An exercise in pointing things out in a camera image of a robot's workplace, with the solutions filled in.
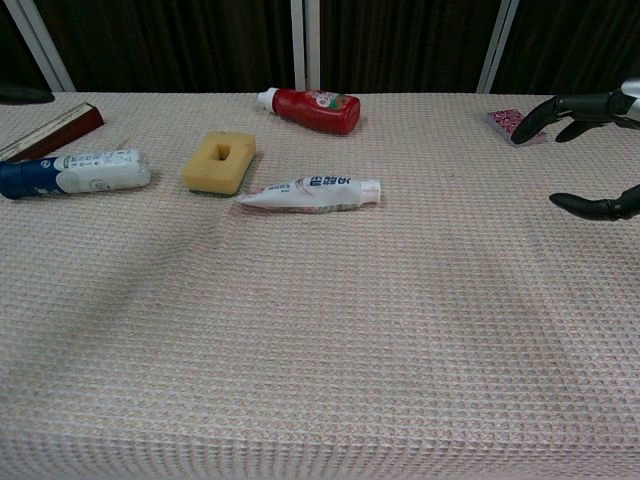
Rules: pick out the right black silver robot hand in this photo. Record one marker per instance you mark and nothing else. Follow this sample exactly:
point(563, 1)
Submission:
point(585, 107)

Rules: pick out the white metal partition post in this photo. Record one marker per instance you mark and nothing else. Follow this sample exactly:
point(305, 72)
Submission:
point(306, 45)
point(47, 55)
point(495, 50)

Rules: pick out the yellow sponge with rectangular hole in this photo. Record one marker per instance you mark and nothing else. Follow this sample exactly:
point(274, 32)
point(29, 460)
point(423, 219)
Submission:
point(200, 170)

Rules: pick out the white and blue bottle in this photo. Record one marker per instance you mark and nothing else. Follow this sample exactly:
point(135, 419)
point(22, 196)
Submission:
point(75, 172)

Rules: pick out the pink patterned card box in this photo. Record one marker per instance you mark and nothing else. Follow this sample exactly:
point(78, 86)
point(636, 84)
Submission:
point(502, 121)

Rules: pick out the white floral toothpaste tube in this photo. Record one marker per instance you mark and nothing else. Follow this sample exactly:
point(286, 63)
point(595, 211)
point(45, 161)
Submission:
point(305, 195)

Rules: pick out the red ketchup bottle white cap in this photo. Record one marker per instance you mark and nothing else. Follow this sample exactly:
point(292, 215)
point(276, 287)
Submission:
point(320, 107)

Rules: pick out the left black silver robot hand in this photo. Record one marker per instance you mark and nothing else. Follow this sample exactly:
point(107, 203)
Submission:
point(22, 94)

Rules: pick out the pink waffle tablecloth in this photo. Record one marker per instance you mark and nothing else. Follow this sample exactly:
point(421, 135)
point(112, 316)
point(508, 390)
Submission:
point(320, 325)

